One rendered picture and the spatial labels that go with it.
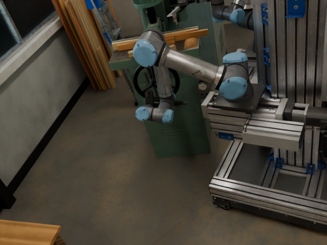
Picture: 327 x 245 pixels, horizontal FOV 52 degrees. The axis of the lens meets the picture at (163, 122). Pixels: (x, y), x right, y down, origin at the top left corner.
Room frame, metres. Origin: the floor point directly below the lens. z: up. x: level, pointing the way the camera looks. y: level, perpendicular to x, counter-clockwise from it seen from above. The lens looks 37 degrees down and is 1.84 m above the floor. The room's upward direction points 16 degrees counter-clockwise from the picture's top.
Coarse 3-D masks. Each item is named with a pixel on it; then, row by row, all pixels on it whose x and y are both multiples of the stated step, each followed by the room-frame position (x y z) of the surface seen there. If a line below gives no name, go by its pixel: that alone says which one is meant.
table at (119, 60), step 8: (184, 40) 2.06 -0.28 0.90; (176, 48) 1.98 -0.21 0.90; (192, 48) 1.92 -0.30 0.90; (112, 56) 2.14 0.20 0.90; (120, 56) 2.10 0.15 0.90; (128, 56) 2.07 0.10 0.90; (112, 64) 2.05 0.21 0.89; (120, 64) 2.04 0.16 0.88; (128, 64) 2.02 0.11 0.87; (136, 64) 2.01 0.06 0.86; (144, 72) 1.90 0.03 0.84
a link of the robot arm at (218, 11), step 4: (212, 4) 1.83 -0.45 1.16; (216, 4) 1.82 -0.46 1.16; (220, 4) 1.81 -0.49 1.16; (212, 8) 1.84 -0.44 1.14; (216, 8) 1.82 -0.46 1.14; (220, 8) 1.80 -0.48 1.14; (212, 12) 1.84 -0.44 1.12; (216, 12) 1.81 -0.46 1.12; (220, 12) 1.78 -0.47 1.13; (212, 16) 1.85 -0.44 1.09; (216, 16) 1.82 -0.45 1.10; (220, 16) 1.78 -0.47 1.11; (216, 20) 1.82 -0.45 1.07; (220, 20) 1.81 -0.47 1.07
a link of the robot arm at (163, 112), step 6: (162, 102) 1.52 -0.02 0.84; (156, 108) 1.47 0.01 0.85; (162, 108) 1.46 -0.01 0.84; (168, 108) 1.47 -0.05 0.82; (156, 114) 1.44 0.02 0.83; (162, 114) 1.43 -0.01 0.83; (168, 114) 1.42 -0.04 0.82; (156, 120) 1.43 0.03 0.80; (162, 120) 1.42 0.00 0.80; (168, 120) 1.41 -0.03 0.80
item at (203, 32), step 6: (198, 30) 2.06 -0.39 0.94; (204, 30) 2.04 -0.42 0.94; (174, 36) 2.09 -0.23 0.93; (180, 36) 2.08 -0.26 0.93; (186, 36) 2.07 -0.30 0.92; (192, 36) 2.06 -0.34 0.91; (198, 36) 2.05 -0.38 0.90; (132, 42) 2.18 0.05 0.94; (120, 48) 2.19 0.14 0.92; (126, 48) 2.18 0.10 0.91; (132, 48) 2.17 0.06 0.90
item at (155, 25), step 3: (159, 18) 2.17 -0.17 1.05; (159, 21) 2.14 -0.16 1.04; (150, 24) 2.11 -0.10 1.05; (153, 24) 2.10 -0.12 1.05; (156, 24) 2.09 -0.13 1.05; (159, 24) 2.12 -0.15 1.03; (147, 27) 2.09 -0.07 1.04; (150, 27) 2.09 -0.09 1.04; (153, 27) 2.08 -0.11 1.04; (156, 27) 2.08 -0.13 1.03; (159, 27) 2.09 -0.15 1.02
